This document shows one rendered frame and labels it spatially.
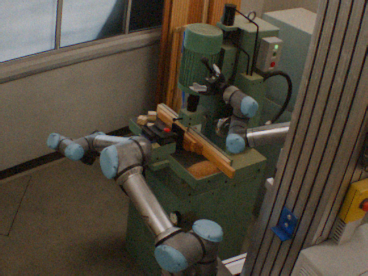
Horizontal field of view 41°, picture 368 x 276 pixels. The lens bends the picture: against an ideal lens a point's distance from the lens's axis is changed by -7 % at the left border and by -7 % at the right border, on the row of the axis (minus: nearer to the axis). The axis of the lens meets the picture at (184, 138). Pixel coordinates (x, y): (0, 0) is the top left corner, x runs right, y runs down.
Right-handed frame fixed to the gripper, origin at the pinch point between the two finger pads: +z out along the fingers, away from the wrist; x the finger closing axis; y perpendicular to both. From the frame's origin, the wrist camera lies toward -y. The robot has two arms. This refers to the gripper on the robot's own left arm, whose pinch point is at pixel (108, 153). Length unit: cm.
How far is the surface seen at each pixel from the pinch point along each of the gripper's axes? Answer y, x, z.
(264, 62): -78, 27, 32
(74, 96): 10, -118, 51
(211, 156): -26, 31, 30
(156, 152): -14.5, 17.8, 9.8
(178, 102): -22, -93, 121
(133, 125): -14.2, -14.5, 18.9
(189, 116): -35.8, 13.7, 21.3
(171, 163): -12.5, 21.3, 19.9
